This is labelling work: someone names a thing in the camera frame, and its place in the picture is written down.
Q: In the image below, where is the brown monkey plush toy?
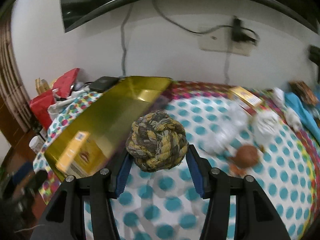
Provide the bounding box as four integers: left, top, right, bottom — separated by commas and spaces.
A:
228, 145, 260, 177

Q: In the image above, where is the large white sock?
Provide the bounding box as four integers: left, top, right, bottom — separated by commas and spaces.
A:
252, 110, 279, 147

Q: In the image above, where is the yellow grey rope ball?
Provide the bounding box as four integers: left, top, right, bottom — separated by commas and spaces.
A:
125, 111, 189, 172

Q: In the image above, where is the white plastic jar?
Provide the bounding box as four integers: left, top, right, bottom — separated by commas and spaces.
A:
29, 135, 44, 154

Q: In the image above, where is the gold cardboard box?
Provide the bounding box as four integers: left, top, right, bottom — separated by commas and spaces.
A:
44, 76, 172, 181

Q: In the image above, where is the clear plastic bottle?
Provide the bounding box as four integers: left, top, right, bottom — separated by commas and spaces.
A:
201, 101, 249, 155

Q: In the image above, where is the white rolled sock near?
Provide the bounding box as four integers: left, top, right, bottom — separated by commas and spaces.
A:
284, 107, 302, 132

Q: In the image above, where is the blue cloth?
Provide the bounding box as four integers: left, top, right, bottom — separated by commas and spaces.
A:
284, 92, 320, 144

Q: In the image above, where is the red paper bag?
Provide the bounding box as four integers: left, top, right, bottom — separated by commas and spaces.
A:
29, 68, 80, 130

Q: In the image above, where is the white rolled sock far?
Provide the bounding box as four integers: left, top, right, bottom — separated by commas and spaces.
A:
272, 87, 285, 109

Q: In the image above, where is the yellow medicine box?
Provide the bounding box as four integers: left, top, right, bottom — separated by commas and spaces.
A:
229, 86, 263, 108

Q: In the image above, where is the brown snack packet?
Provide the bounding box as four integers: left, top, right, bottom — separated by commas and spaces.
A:
289, 81, 319, 106

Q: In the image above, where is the black flat device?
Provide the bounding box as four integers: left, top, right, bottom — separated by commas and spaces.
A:
89, 76, 119, 93

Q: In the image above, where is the black power adapter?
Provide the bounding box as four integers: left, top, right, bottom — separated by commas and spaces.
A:
231, 16, 259, 46

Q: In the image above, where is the black clamp mount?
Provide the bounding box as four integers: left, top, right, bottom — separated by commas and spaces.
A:
309, 45, 320, 67

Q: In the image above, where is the white wall socket plate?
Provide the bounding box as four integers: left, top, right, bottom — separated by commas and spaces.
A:
197, 27, 255, 56

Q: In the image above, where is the grey hanging cable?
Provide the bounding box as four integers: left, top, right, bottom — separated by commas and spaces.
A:
120, 3, 135, 78

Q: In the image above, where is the black power cable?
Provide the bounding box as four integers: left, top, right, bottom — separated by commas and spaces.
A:
151, 0, 261, 47

